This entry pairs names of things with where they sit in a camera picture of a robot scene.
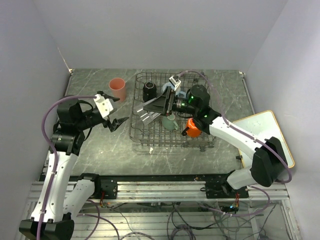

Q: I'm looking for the black mug white interior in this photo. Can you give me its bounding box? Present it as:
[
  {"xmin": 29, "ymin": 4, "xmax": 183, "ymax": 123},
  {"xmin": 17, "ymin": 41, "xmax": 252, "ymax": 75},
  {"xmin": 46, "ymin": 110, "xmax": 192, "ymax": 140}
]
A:
[{"xmin": 142, "ymin": 81, "xmax": 157, "ymax": 102}]

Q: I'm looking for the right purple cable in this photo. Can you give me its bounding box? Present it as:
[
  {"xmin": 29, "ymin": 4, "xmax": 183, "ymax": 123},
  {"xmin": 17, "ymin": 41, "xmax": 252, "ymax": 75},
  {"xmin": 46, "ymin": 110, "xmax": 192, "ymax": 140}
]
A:
[{"xmin": 176, "ymin": 69, "xmax": 293, "ymax": 218}]

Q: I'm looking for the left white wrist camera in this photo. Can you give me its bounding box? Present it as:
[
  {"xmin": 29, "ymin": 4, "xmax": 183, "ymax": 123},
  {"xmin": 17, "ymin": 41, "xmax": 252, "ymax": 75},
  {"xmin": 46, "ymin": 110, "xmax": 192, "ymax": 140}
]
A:
[{"xmin": 94, "ymin": 93, "xmax": 116, "ymax": 120}]

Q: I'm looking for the whiteboard with wooden frame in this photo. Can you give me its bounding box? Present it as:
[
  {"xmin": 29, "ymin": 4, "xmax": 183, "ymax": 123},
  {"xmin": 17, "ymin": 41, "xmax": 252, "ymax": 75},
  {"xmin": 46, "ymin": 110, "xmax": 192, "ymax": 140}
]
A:
[{"xmin": 233, "ymin": 110, "xmax": 295, "ymax": 169}]

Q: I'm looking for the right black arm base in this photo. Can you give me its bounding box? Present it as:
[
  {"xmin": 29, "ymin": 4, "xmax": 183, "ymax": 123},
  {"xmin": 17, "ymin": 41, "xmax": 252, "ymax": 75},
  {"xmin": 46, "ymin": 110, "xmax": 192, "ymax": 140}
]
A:
[{"xmin": 200, "ymin": 174, "xmax": 249, "ymax": 199}]

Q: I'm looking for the orange mug black handle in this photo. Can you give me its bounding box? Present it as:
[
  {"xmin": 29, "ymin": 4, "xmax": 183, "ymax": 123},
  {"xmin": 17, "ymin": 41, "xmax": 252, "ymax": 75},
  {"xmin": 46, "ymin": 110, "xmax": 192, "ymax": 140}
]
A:
[{"xmin": 181, "ymin": 118, "xmax": 202, "ymax": 138}]

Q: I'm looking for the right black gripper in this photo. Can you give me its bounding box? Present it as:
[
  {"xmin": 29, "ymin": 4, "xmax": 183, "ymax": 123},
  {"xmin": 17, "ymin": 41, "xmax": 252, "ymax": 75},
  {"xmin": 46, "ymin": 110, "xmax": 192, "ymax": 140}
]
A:
[{"xmin": 144, "ymin": 86, "xmax": 198, "ymax": 117}]

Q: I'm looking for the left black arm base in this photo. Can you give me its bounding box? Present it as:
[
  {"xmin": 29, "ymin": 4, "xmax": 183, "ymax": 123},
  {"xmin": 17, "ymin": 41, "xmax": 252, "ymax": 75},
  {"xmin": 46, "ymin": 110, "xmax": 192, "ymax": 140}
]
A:
[{"xmin": 77, "ymin": 173, "xmax": 118, "ymax": 200}]

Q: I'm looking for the purple cable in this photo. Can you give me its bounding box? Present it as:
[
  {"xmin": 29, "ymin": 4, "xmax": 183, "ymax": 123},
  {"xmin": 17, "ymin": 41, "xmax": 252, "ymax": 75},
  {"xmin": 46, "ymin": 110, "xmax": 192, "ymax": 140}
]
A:
[
  {"xmin": 176, "ymin": 69, "xmax": 293, "ymax": 218},
  {"xmin": 36, "ymin": 95, "xmax": 98, "ymax": 240}
]

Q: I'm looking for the clear glass cup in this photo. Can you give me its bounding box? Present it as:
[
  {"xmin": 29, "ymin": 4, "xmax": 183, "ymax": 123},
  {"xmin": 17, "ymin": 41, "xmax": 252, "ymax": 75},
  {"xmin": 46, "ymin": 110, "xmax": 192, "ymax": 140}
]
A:
[{"xmin": 133, "ymin": 98, "xmax": 161, "ymax": 125}]

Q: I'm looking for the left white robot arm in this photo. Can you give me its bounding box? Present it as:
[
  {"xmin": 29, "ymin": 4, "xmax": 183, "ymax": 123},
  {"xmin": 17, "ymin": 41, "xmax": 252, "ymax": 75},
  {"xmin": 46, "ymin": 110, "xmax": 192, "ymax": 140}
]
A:
[{"xmin": 19, "ymin": 91, "xmax": 127, "ymax": 240}]

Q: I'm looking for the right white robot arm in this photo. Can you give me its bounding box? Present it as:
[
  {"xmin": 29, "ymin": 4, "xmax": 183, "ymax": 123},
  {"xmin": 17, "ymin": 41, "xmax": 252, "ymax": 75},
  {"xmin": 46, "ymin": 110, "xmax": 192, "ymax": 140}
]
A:
[{"xmin": 142, "ymin": 84, "xmax": 288, "ymax": 198}]

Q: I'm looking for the light blue mug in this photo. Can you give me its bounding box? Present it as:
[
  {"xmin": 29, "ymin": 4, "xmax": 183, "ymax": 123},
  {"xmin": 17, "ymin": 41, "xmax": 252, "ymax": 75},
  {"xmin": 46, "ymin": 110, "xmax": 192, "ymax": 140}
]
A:
[{"xmin": 162, "ymin": 82, "xmax": 187, "ymax": 98}]

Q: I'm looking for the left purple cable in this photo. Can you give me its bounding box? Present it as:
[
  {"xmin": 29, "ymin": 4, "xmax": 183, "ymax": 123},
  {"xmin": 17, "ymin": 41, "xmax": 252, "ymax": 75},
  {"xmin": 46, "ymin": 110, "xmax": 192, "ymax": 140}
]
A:
[{"xmin": 36, "ymin": 95, "xmax": 98, "ymax": 240}]

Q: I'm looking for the green ceramic mug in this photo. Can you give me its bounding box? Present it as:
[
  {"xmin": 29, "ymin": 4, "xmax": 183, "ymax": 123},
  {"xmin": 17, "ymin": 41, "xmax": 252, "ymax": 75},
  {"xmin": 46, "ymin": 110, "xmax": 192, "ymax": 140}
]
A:
[{"xmin": 161, "ymin": 113, "xmax": 179, "ymax": 131}]

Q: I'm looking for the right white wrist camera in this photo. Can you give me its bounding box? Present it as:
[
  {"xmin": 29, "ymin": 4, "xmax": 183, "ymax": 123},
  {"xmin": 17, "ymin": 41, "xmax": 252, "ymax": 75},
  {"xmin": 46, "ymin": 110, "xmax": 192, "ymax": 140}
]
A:
[{"xmin": 169, "ymin": 75, "xmax": 181, "ymax": 92}]

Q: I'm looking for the grey wire dish rack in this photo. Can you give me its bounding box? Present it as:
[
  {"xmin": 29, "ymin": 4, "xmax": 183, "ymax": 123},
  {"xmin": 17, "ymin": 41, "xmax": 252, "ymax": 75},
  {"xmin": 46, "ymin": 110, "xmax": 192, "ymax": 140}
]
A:
[{"xmin": 129, "ymin": 72, "xmax": 215, "ymax": 152}]

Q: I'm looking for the pink plastic tumbler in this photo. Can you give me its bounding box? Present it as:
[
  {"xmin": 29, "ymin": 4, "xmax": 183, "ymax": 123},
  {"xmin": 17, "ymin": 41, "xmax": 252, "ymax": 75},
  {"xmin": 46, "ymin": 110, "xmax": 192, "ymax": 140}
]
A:
[{"xmin": 109, "ymin": 77, "xmax": 127, "ymax": 102}]

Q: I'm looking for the aluminium mounting rail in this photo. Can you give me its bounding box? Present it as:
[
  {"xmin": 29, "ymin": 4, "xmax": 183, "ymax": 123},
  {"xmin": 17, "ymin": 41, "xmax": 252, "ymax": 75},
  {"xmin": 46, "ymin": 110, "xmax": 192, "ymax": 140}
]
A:
[{"xmin": 26, "ymin": 180, "xmax": 291, "ymax": 203}]

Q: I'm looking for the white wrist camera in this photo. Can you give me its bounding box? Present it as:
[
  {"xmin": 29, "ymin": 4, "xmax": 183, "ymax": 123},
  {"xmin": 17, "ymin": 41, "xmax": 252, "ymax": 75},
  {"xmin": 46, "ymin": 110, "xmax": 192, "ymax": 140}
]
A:
[
  {"xmin": 94, "ymin": 93, "xmax": 116, "ymax": 120},
  {"xmin": 169, "ymin": 75, "xmax": 181, "ymax": 92}
]

